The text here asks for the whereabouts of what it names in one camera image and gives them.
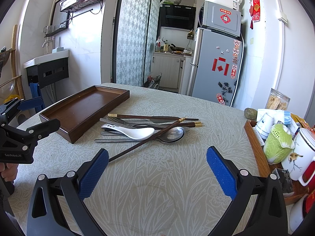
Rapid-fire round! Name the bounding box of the dark chopstick gold tip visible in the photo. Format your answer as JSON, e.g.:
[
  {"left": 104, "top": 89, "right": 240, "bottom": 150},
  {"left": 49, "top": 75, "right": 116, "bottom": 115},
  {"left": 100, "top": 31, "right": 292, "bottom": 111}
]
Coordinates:
[{"left": 107, "top": 113, "right": 200, "bottom": 122}]

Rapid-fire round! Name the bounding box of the steel fork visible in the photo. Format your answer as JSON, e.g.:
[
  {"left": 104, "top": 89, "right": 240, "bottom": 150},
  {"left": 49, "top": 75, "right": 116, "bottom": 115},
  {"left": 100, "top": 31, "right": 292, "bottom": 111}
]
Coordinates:
[{"left": 99, "top": 117, "right": 161, "bottom": 129}]

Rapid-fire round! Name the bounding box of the white ceramic spoon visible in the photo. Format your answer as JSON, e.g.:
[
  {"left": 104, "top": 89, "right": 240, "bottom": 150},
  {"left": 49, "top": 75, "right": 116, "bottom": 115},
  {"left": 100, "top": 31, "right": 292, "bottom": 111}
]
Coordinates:
[{"left": 101, "top": 124, "right": 155, "bottom": 141}]

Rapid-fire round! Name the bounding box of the large steel spoon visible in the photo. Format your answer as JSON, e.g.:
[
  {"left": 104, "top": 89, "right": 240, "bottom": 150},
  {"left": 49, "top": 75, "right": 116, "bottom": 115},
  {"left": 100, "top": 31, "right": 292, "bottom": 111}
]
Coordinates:
[{"left": 132, "top": 127, "right": 185, "bottom": 143}]

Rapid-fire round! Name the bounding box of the steel table knife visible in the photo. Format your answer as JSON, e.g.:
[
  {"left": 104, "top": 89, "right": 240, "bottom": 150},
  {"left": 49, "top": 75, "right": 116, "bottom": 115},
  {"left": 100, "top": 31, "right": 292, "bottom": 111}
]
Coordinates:
[{"left": 94, "top": 138, "right": 142, "bottom": 143}]

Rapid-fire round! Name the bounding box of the white kitchen cabinet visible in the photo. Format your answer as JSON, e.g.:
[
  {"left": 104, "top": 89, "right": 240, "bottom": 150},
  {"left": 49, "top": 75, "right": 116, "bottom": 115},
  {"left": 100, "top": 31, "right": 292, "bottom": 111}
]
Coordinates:
[{"left": 150, "top": 52, "right": 192, "bottom": 92}]

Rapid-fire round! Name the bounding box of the left hand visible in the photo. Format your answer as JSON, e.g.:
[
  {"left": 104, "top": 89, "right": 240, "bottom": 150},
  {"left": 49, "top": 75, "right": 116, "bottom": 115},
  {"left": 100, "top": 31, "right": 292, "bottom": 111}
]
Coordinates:
[{"left": 0, "top": 162, "right": 19, "bottom": 182}]

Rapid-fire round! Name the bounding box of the white sink cabinet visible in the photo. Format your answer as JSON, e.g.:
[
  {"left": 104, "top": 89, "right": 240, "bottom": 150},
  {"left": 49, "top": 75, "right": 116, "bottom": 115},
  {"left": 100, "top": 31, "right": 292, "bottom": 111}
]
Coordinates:
[{"left": 23, "top": 50, "right": 69, "bottom": 88}]

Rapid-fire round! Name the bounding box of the black tea box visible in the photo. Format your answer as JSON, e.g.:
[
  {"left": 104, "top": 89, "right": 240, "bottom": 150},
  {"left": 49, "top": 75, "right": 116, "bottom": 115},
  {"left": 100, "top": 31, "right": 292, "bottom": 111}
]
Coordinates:
[{"left": 272, "top": 168, "right": 294, "bottom": 197}]

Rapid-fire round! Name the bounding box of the dark wooden tray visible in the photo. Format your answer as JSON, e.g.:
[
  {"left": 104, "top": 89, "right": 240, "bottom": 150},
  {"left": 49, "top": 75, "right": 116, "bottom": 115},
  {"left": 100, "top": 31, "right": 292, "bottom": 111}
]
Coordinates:
[{"left": 39, "top": 85, "right": 130, "bottom": 144}]

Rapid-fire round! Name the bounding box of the white bird teapot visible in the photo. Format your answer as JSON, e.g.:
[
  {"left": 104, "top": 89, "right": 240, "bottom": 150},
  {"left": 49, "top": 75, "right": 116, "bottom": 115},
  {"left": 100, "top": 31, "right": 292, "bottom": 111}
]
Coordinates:
[{"left": 281, "top": 128, "right": 314, "bottom": 186}]

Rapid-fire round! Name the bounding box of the green cabbage shaped pot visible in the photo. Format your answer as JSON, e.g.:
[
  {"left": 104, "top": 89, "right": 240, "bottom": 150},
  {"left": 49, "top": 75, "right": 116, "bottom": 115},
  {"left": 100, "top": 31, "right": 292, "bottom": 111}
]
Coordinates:
[{"left": 263, "top": 124, "right": 295, "bottom": 165}]

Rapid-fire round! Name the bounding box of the wooden tray with cups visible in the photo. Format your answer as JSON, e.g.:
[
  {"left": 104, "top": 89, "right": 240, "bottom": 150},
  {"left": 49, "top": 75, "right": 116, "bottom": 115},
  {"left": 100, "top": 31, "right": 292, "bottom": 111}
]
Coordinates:
[{"left": 244, "top": 120, "right": 309, "bottom": 206}]

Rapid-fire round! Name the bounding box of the white blue cup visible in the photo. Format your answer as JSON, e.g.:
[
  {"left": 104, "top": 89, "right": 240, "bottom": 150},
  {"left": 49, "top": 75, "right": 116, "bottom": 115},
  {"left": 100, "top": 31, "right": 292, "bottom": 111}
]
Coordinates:
[{"left": 255, "top": 113, "right": 274, "bottom": 140}]

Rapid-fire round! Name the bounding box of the plastic snack jar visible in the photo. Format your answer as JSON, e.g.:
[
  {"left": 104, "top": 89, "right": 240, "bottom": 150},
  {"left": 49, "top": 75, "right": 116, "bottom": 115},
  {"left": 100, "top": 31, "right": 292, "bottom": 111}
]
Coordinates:
[{"left": 265, "top": 88, "right": 290, "bottom": 110}]

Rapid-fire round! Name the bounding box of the patterned sliding door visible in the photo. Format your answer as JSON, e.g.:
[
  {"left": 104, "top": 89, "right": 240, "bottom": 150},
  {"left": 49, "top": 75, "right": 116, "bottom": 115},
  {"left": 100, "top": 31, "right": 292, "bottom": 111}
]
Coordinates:
[{"left": 112, "top": 0, "right": 161, "bottom": 86}]

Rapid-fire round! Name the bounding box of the grey refrigerator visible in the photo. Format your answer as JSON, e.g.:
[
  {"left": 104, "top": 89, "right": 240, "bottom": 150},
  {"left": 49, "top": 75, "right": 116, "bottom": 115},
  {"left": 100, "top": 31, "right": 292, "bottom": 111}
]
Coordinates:
[{"left": 186, "top": 27, "right": 245, "bottom": 107}]

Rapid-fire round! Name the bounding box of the black range hood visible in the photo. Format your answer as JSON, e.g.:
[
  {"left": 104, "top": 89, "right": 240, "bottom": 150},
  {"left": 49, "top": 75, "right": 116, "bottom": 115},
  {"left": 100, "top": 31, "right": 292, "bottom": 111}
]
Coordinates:
[{"left": 159, "top": 4, "right": 196, "bottom": 30}]

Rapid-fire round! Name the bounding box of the red hanging ornament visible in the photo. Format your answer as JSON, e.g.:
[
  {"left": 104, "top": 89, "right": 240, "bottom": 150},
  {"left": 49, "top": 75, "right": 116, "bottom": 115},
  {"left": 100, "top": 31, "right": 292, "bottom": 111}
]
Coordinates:
[{"left": 249, "top": 0, "right": 260, "bottom": 29}]

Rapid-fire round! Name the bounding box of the black wire wall shelf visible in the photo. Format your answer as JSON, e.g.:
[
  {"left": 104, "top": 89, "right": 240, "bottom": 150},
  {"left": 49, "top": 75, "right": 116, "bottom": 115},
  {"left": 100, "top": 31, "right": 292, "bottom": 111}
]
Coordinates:
[{"left": 44, "top": 0, "right": 103, "bottom": 37}]

